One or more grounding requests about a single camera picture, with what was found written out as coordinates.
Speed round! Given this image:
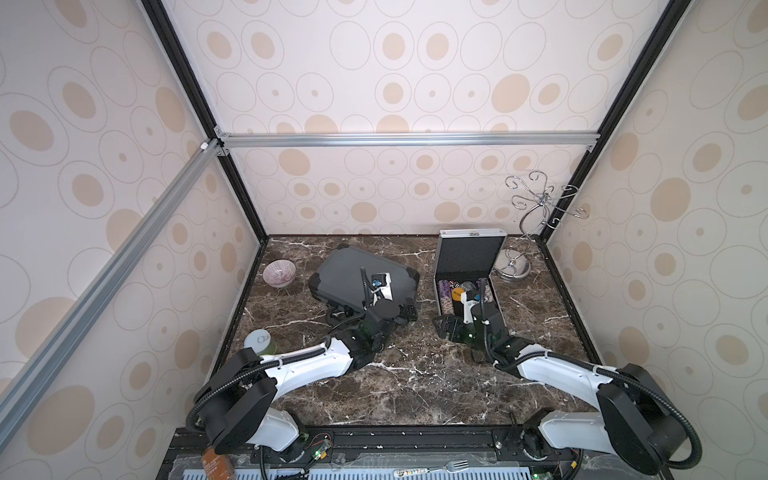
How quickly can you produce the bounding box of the white lidded green can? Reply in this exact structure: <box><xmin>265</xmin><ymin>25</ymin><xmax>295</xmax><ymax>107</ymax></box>
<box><xmin>244</xmin><ymin>329</ymin><xmax>277</xmax><ymax>356</ymax></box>

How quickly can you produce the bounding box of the chrome hook stand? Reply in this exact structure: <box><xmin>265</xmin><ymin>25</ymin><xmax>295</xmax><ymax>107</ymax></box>
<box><xmin>494</xmin><ymin>170</ymin><xmax>590</xmax><ymax>281</ymax></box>

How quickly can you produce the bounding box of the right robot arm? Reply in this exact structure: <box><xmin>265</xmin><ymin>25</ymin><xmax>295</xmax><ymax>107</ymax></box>
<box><xmin>433</xmin><ymin>285</ymin><xmax>703</xmax><ymax>475</ymax></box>

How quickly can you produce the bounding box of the diagonal aluminium rail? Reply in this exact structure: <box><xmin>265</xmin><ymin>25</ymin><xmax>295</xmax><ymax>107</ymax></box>
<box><xmin>1</xmin><ymin>138</ymin><xmax>223</xmax><ymax>449</ymax></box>

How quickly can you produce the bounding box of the pink ribbed bowl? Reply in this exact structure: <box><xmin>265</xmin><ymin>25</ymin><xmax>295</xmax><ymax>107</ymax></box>
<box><xmin>262</xmin><ymin>259</ymin><xmax>296</xmax><ymax>288</ymax></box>

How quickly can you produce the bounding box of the metal fork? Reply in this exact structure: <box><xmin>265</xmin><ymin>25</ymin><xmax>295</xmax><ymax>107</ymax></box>
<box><xmin>393</xmin><ymin>460</ymin><xmax>470</xmax><ymax>479</ymax></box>

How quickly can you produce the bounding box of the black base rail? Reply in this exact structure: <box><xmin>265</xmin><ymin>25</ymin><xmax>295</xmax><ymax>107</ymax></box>
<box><xmin>157</xmin><ymin>424</ymin><xmax>577</xmax><ymax>480</ymax></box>

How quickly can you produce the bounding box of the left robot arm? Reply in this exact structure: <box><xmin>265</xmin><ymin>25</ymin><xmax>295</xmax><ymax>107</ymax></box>
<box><xmin>185</xmin><ymin>269</ymin><xmax>418</xmax><ymax>454</ymax></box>

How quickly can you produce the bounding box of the horizontal aluminium rail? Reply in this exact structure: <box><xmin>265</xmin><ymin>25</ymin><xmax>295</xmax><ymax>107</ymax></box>
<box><xmin>219</xmin><ymin>131</ymin><xmax>600</xmax><ymax>149</ymax></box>

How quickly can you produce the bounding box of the silver aluminium poker case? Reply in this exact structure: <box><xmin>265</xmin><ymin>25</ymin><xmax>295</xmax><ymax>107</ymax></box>
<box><xmin>433</xmin><ymin>228</ymin><xmax>507</xmax><ymax>315</ymax></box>

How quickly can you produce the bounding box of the brown bottle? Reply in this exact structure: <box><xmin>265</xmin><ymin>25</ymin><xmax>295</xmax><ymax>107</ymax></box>
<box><xmin>201</xmin><ymin>447</ymin><xmax>236</xmax><ymax>480</ymax></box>

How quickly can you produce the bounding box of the dark grey poker case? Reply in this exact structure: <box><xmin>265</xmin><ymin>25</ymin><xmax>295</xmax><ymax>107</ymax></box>
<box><xmin>308</xmin><ymin>243</ymin><xmax>420</xmax><ymax>324</ymax></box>

